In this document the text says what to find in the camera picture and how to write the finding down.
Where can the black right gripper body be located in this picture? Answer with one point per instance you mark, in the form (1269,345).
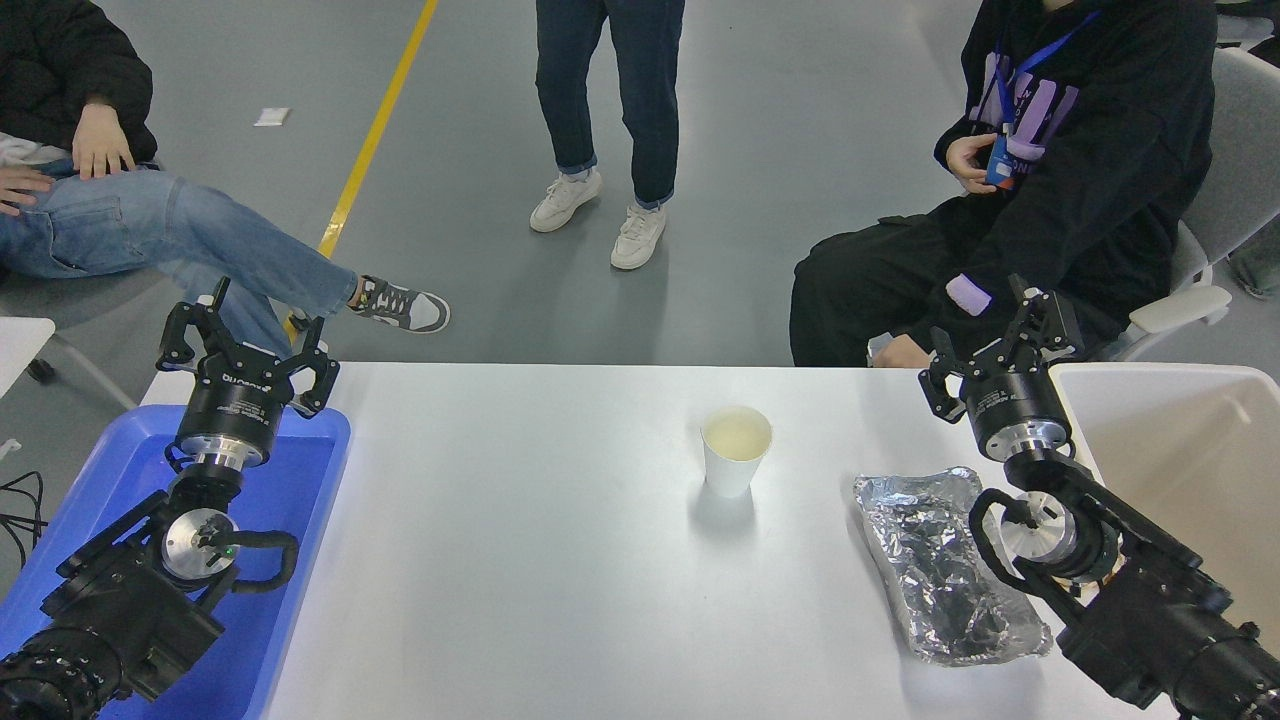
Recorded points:
(1012,400)

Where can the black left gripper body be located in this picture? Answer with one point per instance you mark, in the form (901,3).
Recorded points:
(235,405)

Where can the white paper cup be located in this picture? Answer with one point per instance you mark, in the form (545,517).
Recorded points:
(732,470)

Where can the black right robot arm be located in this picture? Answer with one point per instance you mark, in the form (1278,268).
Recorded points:
(1150,600)

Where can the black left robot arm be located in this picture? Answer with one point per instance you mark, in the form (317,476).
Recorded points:
(130,600)

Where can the person's left hand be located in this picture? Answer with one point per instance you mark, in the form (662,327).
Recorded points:
(903,355)
(102,140)

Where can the person's right hand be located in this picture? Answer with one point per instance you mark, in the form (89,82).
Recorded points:
(22,185)
(968,160)

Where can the blue plastic tray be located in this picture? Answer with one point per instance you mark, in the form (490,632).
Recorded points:
(310,470)

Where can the person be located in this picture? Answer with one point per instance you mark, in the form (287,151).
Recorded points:
(150,220)
(600,80)
(1090,200)

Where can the large pale bin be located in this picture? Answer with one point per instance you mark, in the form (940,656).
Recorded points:
(1180,440)

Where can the crumpled foil tray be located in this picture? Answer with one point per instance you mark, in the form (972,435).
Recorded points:
(920,560)

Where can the small white side table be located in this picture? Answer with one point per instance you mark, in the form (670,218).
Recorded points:
(20,350)

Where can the white paper scrap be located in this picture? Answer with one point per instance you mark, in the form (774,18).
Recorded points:
(272,116)

